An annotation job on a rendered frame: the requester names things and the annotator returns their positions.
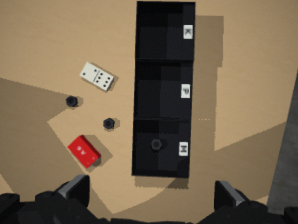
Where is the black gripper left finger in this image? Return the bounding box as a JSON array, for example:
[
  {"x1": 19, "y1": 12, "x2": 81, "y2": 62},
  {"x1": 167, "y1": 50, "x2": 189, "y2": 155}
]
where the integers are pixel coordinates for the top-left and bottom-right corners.
[{"x1": 0, "y1": 174, "x2": 112, "y2": 224}]

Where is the red 9v battery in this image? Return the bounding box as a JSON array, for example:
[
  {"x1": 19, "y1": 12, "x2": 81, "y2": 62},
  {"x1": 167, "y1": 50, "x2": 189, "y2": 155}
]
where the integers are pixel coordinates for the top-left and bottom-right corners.
[{"x1": 68, "y1": 135, "x2": 101, "y2": 169}]

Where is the black hex nut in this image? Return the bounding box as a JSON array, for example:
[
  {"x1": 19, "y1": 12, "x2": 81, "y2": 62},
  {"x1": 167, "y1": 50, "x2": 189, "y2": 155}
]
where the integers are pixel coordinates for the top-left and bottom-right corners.
[
  {"x1": 66, "y1": 96, "x2": 78, "y2": 107},
  {"x1": 150, "y1": 139, "x2": 162, "y2": 150},
  {"x1": 103, "y1": 118, "x2": 114, "y2": 129}
]

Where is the white domino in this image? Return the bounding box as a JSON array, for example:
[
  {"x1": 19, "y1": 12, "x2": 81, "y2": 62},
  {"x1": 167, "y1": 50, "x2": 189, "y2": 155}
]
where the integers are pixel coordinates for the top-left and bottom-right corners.
[{"x1": 80, "y1": 63, "x2": 114, "y2": 91}]

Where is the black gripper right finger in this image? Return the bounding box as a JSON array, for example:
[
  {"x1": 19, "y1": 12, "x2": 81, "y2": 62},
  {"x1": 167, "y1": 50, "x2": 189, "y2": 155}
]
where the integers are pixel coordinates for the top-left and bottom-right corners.
[{"x1": 197, "y1": 181, "x2": 298, "y2": 224}]

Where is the black rack of three bins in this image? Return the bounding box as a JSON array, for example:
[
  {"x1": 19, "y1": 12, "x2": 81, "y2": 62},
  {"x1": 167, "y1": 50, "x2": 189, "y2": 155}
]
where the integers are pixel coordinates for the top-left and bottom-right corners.
[{"x1": 131, "y1": 1, "x2": 196, "y2": 178}]

